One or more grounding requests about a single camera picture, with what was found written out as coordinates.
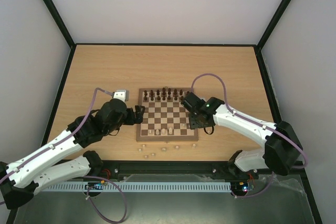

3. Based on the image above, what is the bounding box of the black frame post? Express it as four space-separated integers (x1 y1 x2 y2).
257 0 292 50
43 0 76 49

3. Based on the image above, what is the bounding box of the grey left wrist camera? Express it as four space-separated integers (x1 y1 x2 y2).
112 89 129 102

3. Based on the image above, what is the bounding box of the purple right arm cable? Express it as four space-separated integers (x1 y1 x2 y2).
190 73 308 199

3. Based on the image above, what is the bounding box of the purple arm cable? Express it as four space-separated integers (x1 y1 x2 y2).
0 87 129 224
190 73 308 199

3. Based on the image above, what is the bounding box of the wooden chess board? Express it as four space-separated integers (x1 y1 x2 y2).
136 87 198 142

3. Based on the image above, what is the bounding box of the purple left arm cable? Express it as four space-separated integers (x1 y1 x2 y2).
0 87 129 224

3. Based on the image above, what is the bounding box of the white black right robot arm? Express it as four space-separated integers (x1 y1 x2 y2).
181 92 303 178

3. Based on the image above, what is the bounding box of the black frame post right rear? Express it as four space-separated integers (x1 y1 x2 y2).
257 0 292 50

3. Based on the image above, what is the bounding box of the light blue cable duct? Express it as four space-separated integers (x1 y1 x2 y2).
43 181 231 193

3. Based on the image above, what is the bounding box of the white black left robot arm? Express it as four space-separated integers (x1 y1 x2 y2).
1 98 145 210

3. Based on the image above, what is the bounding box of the black frame post left rear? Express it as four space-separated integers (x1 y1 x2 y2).
43 0 76 49

